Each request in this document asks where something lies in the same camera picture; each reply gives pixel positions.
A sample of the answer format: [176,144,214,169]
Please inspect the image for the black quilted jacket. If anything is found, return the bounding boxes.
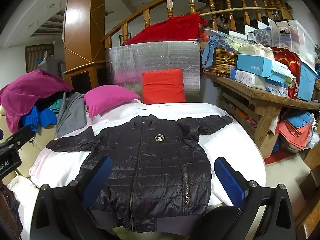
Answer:
[47,115,233,236]

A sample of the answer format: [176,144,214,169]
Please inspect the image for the white bed blanket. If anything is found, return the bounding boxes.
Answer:
[3,100,266,239]

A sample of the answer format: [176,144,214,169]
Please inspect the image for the blue garment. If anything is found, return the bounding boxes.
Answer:
[21,106,57,133]

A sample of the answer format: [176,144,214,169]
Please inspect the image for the purple velvet garment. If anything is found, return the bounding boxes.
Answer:
[1,69,73,134]

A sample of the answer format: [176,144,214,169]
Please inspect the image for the grey blazer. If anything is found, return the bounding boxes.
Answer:
[56,92,87,138]

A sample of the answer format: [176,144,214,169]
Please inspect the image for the teal garment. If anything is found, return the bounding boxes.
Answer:
[48,99,62,115]

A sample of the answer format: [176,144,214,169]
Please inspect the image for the magenta pillow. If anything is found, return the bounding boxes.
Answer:
[84,85,140,117]

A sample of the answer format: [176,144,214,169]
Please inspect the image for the folded coral towels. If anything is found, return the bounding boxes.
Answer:
[277,111,314,150]

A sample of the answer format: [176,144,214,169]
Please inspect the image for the wooden side table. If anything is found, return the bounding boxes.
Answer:
[206,73,319,158]

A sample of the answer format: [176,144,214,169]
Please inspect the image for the white patterned box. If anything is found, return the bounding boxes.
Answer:
[230,68,266,90]

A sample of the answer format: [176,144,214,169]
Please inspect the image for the brown wooden pillar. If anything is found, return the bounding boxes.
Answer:
[64,0,106,94]

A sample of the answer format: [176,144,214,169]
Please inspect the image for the red pillow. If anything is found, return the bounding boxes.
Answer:
[142,69,186,105]

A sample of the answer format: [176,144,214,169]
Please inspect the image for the silver foil insulation board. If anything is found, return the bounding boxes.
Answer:
[106,41,201,101]

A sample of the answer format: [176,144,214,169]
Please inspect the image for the light blue shoe box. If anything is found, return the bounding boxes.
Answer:
[236,54,273,78]

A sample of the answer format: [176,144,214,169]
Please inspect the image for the wicker basket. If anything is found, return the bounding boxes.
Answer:
[202,48,238,78]

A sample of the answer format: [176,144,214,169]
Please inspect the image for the blue plastic bin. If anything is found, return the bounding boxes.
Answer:
[298,61,317,101]

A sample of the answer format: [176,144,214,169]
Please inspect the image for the red gift bag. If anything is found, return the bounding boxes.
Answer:
[271,47,301,99]

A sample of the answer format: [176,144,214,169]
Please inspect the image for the blue cloth in basket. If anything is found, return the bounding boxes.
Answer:
[202,34,237,69]

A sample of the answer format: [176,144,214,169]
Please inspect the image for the clear plastic storage box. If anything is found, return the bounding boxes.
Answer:
[269,20,316,70]

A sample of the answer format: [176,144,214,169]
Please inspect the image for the red blanket on board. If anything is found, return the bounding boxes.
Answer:
[123,14,209,46]

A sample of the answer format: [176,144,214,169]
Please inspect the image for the wooden stair railing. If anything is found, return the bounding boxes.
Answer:
[101,0,293,48]

